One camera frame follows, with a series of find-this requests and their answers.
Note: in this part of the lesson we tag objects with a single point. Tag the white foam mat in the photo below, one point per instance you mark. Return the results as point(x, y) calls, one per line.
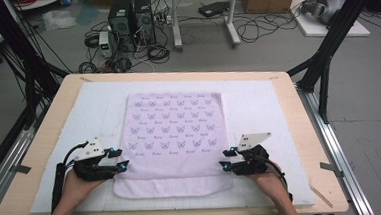
point(255, 110)

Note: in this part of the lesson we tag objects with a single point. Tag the white floor board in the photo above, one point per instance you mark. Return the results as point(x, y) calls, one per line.
point(320, 29)

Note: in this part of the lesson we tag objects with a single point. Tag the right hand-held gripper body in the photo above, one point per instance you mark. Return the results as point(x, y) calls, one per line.
point(253, 160)

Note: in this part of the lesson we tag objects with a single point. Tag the grey tape piece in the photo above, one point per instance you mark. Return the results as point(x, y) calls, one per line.
point(330, 167)

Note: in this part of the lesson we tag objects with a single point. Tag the white desk leg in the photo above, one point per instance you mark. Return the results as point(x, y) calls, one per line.
point(176, 21)
point(231, 21)

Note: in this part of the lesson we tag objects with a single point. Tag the person's right hand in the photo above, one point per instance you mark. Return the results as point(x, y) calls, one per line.
point(273, 182)

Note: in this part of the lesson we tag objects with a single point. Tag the pink towel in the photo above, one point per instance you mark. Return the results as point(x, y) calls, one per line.
point(173, 132)

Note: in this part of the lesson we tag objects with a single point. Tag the white power supply unit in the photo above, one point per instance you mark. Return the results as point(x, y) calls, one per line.
point(104, 44)

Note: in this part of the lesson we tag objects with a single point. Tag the black tape piece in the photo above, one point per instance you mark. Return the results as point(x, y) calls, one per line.
point(22, 169)

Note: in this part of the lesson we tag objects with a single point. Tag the clear plastic bag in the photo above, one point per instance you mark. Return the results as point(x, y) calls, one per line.
point(59, 19)

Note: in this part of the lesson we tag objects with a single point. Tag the thin wooden stick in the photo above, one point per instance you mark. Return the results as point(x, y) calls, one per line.
point(320, 195)

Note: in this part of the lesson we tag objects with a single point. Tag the grey robot head device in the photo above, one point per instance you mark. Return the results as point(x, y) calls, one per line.
point(329, 5)

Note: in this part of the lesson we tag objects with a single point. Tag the aluminium rail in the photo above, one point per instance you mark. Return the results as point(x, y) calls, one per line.
point(342, 165)
point(5, 165)

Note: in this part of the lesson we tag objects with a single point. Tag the flat black laptop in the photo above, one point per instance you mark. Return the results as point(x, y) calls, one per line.
point(213, 8)

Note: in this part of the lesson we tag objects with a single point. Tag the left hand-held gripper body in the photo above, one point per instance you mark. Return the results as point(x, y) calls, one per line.
point(90, 168)

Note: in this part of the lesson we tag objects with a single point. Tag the black metal frame stand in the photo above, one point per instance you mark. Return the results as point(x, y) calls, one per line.
point(337, 28)
point(25, 57)

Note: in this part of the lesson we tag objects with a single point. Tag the large black computer tower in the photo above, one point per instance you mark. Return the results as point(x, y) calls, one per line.
point(121, 25)

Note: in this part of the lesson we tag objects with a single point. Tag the slim black computer tower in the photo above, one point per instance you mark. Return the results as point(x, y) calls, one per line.
point(144, 20)

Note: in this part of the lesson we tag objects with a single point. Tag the person's left hand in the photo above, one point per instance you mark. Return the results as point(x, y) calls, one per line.
point(75, 191)

